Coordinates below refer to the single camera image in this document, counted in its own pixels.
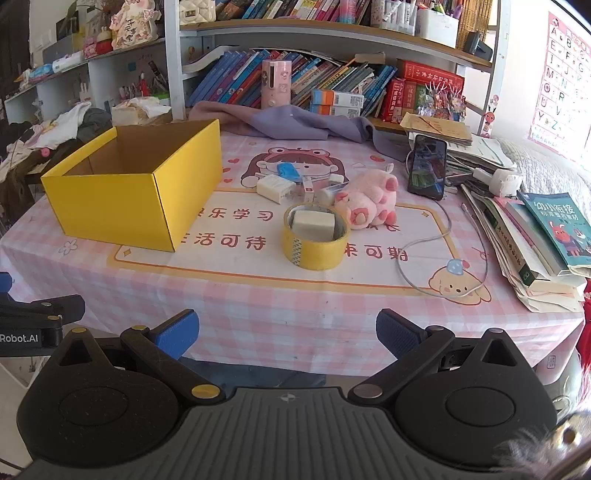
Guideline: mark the alphabet wall poster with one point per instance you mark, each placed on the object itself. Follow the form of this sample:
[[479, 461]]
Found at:
[[563, 83]]

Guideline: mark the white eraser block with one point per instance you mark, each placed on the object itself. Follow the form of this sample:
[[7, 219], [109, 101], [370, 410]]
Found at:
[[314, 225]]

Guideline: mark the white open paperback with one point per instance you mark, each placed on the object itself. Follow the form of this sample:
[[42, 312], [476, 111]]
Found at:
[[201, 60]]

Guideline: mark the red boxed dictionary set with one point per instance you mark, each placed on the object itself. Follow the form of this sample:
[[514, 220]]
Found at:
[[429, 71]]

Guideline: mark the pink printed cylinder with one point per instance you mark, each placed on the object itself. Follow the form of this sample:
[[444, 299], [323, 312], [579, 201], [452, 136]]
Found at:
[[276, 83]]

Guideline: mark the pink round cap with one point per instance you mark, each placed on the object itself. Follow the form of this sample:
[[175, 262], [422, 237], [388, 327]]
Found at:
[[45, 152]]

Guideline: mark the dark grey garment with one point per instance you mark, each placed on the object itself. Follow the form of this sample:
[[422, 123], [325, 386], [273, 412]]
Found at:
[[97, 122]]

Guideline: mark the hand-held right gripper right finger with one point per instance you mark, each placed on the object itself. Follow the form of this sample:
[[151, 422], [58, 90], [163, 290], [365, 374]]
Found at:
[[396, 331]]

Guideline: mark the brown paper envelope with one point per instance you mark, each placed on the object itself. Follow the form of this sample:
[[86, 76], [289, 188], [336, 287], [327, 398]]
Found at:
[[434, 127]]

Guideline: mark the row of mixed books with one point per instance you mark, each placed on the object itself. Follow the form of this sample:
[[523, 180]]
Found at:
[[277, 9]]

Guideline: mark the row of blue paperbacks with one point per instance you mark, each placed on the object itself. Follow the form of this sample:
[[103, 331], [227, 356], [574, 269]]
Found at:
[[231, 78]]

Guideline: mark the blue tube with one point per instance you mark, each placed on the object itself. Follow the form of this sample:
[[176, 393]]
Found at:
[[288, 170]]

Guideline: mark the colourful shiny ornaments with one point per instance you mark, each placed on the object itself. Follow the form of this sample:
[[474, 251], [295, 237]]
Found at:
[[441, 104]]

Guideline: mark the teal children's book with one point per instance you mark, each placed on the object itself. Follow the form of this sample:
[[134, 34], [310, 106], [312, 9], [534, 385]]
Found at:
[[558, 226]]

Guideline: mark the person's fluffy grey sleeve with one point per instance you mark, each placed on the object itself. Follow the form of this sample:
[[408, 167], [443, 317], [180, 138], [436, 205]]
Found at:
[[531, 447]]

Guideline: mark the white power adapter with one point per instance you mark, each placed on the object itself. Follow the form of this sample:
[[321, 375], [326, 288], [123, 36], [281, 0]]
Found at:
[[503, 181]]

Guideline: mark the pink checked tablecloth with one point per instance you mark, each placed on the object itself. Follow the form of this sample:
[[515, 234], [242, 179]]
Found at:
[[277, 314]]

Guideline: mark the pink purple cloth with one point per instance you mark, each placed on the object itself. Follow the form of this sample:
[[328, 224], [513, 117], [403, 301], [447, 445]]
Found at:
[[295, 122]]

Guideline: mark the white charger plug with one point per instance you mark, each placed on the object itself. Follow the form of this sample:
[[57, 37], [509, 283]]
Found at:
[[274, 189]]

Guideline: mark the pink doll figurine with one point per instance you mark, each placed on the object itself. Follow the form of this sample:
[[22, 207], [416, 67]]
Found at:
[[131, 27]]

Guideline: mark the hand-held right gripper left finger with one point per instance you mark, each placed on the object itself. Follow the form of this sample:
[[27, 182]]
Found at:
[[178, 330]]

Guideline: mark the brown fuzzy garment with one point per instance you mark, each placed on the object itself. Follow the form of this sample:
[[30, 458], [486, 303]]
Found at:
[[18, 184]]

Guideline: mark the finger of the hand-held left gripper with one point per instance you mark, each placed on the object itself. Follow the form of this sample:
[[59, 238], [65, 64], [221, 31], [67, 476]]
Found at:
[[4, 282], [51, 307]]

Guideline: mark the small black box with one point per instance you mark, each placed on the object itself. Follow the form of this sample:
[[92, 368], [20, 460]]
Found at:
[[478, 46]]

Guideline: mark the white side shelf unit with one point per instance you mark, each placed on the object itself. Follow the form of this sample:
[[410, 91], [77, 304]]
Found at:
[[104, 74]]

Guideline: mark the grey quilted blanket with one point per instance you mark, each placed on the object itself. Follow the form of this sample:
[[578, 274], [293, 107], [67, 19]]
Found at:
[[545, 161]]

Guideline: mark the white garment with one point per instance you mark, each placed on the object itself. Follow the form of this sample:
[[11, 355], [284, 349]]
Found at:
[[69, 120]]

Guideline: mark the clear pen holder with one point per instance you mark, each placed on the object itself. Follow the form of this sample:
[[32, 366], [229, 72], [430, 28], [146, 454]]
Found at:
[[395, 16]]

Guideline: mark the stack of books and papers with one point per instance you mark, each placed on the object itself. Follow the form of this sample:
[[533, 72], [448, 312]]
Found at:
[[517, 258]]

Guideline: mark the yellow tape roll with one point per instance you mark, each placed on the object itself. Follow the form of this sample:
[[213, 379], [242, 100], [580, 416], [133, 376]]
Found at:
[[318, 256]]

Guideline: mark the black smartphone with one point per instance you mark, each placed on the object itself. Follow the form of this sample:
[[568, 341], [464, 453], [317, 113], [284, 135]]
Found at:
[[427, 166]]

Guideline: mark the tissue pack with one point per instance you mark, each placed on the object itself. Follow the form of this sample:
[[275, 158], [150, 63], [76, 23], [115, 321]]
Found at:
[[138, 110]]

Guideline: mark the orange white blue box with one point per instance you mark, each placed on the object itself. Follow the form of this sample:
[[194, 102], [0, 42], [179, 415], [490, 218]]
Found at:
[[334, 111], [339, 98]]

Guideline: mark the white pen holder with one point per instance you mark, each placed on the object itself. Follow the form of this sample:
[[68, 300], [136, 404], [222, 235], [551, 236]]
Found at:
[[436, 27]]

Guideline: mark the yellow cardboard box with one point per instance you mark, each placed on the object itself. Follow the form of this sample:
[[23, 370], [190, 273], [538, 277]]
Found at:
[[115, 207]]

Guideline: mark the stack of loose papers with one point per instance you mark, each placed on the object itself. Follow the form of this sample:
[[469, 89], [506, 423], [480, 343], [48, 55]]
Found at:
[[482, 154]]

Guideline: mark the pink plush pig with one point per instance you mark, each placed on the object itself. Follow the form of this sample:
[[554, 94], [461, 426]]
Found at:
[[369, 194]]

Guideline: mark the white quilted handbag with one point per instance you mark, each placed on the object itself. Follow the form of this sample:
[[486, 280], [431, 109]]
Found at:
[[196, 11]]

